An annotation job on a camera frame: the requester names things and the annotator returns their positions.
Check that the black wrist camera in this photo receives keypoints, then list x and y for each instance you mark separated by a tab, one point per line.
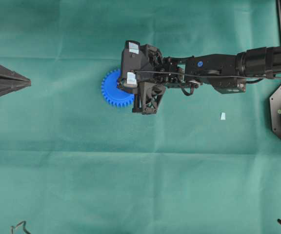
130	60

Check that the green table mat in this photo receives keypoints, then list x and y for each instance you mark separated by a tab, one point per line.
70	163

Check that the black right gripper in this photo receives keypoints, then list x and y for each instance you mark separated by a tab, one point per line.
154	75

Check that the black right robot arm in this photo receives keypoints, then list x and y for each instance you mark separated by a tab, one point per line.
229	74

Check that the blue plastic gear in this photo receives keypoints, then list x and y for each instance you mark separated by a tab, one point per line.
111	94

